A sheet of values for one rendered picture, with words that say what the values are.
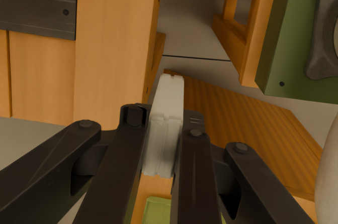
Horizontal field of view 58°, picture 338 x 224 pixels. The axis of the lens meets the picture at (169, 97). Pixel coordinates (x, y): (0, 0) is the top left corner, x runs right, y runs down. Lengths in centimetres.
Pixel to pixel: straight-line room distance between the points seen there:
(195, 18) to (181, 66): 24
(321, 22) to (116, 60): 36
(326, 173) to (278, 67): 20
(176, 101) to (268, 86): 44
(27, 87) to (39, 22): 15
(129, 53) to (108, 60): 4
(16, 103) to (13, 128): 117
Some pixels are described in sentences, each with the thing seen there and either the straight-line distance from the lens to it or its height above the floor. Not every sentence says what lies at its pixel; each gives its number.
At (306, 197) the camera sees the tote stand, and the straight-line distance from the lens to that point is 93.
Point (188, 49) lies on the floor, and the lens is 150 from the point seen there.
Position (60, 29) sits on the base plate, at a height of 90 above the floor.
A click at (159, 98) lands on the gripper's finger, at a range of 15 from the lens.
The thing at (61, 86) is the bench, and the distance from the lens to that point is 67.
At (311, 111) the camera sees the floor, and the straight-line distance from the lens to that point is 172.
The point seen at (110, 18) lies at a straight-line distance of 58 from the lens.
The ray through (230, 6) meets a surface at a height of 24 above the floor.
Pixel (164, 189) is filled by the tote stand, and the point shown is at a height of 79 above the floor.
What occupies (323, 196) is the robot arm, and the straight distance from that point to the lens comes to 51.
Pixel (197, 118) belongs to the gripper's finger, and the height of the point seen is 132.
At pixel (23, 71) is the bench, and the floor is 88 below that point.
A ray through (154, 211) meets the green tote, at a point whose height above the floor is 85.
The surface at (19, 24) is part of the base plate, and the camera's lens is 65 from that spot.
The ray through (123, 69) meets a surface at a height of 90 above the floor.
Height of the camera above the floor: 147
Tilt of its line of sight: 69 degrees down
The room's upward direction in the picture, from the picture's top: 172 degrees counter-clockwise
